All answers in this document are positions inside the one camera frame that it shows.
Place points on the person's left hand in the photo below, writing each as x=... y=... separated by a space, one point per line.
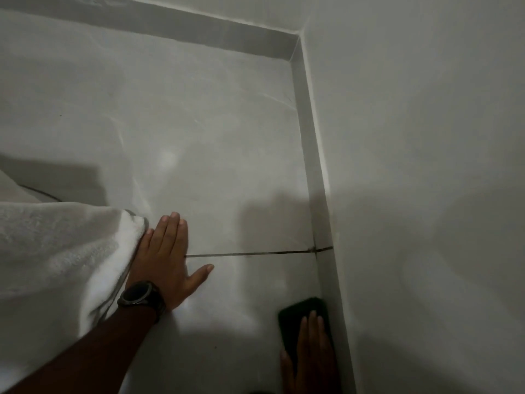
x=164 y=264

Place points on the person's right hand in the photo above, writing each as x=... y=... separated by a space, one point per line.
x=313 y=365

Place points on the person's right middle finger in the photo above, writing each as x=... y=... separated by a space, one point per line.
x=313 y=334

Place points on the person's left middle finger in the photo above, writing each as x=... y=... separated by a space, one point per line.
x=173 y=233

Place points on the person's left thumb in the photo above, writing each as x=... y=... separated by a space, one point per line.
x=201 y=273

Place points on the person's left little finger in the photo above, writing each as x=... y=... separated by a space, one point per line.
x=146 y=244

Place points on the person's right thumb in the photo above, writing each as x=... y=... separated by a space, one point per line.
x=286 y=367

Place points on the black cleaning cloth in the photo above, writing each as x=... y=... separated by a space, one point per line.
x=293 y=324

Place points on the person's left forearm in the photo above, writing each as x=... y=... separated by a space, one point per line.
x=88 y=356

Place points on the black round wristwatch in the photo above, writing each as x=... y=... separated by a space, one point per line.
x=141 y=294

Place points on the white towel with grey trim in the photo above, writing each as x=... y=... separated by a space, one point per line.
x=53 y=258

